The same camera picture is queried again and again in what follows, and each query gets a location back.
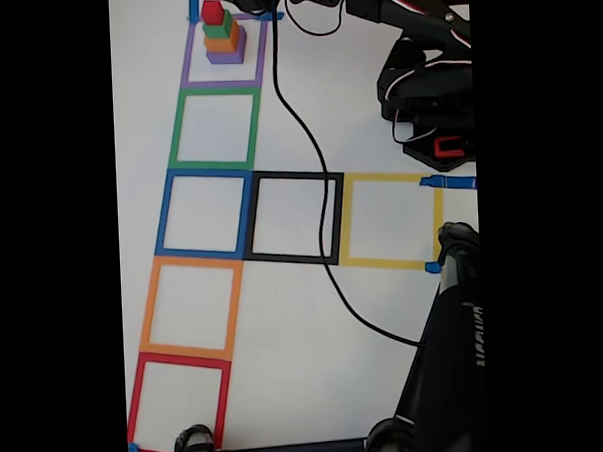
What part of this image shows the small red cube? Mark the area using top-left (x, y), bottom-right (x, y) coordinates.
top-left (201, 0), bottom-right (226, 26)

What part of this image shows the green cube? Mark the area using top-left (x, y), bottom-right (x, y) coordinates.
top-left (201, 9), bottom-right (235, 40)

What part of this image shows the orange cube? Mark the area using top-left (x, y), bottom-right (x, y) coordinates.
top-left (203, 25), bottom-right (243, 55)

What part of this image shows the purple cube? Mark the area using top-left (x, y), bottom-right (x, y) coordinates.
top-left (205, 26), bottom-right (249, 66)

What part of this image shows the red printed clamp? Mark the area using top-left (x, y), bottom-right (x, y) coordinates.
top-left (432, 134), bottom-right (466, 160)

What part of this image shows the black camera cable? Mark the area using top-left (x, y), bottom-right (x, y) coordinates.
top-left (268, 0), bottom-right (428, 356)

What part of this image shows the purple square frame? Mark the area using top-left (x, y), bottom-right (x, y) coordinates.
top-left (176, 10), bottom-right (272, 91)

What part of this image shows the green square frame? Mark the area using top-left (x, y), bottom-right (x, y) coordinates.
top-left (163, 85), bottom-right (265, 176)

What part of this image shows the black square frame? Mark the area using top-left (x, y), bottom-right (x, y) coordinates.
top-left (238, 166), bottom-right (348, 270)

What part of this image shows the blue square frame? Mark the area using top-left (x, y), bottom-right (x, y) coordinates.
top-left (151, 165), bottom-right (258, 263)

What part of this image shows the yellow square frame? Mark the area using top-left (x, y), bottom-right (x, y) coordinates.
top-left (334, 168), bottom-right (448, 274)

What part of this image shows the orange square frame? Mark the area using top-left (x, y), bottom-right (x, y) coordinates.
top-left (135, 252), bottom-right (248, 365)

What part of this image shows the black camera tripod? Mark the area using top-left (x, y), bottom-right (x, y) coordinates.
top-left (162, 220), bottom-right (490, 452)

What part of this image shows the red square frame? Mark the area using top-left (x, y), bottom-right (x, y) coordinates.
top-left (124, 347), bottom-right (236, 452)

